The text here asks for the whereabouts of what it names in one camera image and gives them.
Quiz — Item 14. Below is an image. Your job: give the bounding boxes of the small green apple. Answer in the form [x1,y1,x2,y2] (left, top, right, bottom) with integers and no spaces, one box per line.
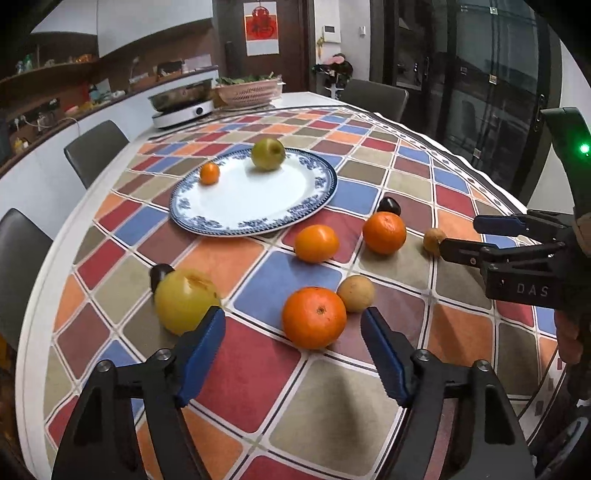
[252,137,287,171]

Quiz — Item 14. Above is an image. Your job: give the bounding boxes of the brown round fruit centre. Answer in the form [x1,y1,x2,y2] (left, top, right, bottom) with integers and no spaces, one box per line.
[337,275,376,313]

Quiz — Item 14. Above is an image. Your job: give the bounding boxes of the orange tangerine right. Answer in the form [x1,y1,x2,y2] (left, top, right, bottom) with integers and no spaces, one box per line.
[363,212,407,256]

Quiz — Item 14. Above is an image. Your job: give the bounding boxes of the colourful checkered tablecloth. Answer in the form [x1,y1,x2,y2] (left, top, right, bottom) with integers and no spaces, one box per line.
[42,107,565,479]

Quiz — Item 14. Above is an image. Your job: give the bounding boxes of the grey chair left far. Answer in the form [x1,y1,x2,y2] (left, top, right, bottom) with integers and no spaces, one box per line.
[64,120,129,189]

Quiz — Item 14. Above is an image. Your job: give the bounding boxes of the large orange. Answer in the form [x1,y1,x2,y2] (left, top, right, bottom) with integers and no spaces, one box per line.
[281,287,348,350]

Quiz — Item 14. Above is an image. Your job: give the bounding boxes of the blue white porcelain plate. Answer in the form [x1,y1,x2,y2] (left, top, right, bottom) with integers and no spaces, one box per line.
[168,148,339,238]

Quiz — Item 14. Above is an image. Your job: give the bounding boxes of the white kitchen counter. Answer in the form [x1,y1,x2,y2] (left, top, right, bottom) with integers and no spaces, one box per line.
[0,66,218,238]

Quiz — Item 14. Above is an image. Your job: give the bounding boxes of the white induction cooker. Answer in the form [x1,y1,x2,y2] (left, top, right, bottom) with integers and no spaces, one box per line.
[152,100,214,130]

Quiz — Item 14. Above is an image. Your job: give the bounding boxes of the small brown fruit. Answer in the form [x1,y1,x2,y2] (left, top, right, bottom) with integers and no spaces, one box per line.
[423,228,447,257]

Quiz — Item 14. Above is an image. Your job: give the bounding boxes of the grey chair far right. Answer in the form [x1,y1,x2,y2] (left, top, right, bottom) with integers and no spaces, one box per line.
[341,79,409,122]

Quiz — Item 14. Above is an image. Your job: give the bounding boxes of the red paper wall poster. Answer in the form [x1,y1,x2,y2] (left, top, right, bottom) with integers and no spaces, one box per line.
[242,1,280,57]

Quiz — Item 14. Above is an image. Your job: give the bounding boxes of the dark plum right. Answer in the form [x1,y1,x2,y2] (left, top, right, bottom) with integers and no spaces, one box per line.
[377,196,402,216]

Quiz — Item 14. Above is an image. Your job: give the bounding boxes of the dark plum left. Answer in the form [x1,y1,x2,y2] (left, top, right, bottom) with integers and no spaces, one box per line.
[149,263,174,293]

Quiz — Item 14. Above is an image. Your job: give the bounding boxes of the dark plum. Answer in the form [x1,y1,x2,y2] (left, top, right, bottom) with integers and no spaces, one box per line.
[377,196,402,216]
[149,263,174,293]

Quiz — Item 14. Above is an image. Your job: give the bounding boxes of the large yellow-green apple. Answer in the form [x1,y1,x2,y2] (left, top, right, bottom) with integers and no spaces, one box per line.
[153,269,221,336]

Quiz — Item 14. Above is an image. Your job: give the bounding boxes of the grey chair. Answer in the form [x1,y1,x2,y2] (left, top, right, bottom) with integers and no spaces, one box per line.
[0,208,52,350]
[64,120,129,189]
[341,79,409,122]

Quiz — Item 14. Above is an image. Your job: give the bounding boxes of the pink woven basket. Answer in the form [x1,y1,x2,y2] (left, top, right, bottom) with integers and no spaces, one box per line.
[214,77,283,108]

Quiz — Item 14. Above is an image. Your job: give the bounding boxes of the small orange mandarin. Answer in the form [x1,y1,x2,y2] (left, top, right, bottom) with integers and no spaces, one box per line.
[199,162,221,186]

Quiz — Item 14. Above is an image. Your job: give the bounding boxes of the grey chair left near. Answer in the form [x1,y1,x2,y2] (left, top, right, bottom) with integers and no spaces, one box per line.
[0,208,52,350]

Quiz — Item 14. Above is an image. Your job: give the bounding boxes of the orange mandarin near plate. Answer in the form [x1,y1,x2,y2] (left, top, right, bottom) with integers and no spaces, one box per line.
[294,224,339,264]

